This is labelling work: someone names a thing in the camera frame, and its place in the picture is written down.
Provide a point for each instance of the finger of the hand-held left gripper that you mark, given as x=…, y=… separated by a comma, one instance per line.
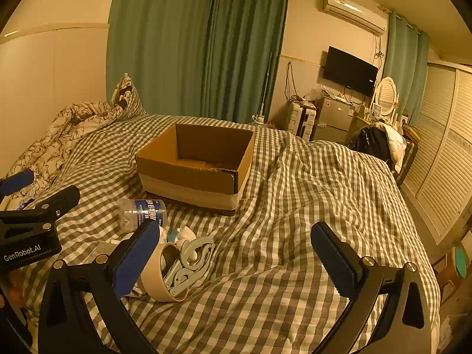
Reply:
x=61, y=199
x=16, y=183

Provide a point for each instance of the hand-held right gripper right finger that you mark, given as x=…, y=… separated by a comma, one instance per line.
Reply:
x=335, y=261

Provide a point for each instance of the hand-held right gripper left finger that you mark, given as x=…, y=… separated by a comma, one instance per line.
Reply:
x=135, y=256

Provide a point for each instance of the beige tape roll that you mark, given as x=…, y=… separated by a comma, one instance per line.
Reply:
x=156, y=284

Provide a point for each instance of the clear plastic bottle blue label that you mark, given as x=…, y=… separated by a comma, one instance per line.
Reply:
x=142, y=212

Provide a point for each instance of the white sock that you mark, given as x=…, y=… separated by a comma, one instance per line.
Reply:
x=186, y=236

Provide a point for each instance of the grey-blue folding hanger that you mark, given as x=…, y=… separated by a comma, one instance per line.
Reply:
x=191, y=256

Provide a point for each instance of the cardboard box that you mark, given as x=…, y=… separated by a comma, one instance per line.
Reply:
x=191, y=188

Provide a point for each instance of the floral print quilt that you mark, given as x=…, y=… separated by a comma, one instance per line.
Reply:
x=62, y=136

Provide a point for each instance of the grey checkered bed sheet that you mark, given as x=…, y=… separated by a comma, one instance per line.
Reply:
x=280, y=228

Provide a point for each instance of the black jacket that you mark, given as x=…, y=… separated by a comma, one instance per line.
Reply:
x=370, y=143

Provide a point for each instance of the checkered pillow with brown print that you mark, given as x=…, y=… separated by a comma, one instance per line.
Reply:
x=129, y=96

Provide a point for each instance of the teal round object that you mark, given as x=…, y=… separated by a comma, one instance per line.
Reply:
x=461, y=261

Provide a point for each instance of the white padded coat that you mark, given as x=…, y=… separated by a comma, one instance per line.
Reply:
x=396, y=143

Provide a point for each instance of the cream dressing table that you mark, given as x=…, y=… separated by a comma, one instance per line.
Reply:
x=365, y=123

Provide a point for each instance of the small silver fridge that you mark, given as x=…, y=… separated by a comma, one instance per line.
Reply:
x=333, y=118

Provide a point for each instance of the white ribbed suitcase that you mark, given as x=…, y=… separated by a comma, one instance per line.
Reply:
x=300, y=121

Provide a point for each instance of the white louvered wardrobe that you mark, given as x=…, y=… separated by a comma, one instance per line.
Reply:
x=438, y=147

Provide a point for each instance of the clear plastic bag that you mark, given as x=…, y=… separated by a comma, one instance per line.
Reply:
x=317, y=94

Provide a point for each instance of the oval white vanity mirror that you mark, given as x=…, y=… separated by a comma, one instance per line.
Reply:
x=386, y=94

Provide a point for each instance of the wide green curtain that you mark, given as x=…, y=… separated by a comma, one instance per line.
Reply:
x=158, y=44
x=250, y=51

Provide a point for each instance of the white mop pole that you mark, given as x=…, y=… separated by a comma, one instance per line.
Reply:
x=266, y=84

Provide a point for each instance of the narrow green curtain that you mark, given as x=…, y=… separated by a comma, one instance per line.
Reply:
x=405, y=73

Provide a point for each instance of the small photo frame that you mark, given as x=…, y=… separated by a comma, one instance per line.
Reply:
x=376, y=110

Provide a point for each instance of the black wall television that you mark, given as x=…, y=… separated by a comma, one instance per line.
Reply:
x=348, y=70

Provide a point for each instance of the white wall air conditioner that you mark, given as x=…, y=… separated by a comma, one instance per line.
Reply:
x=350, y=9

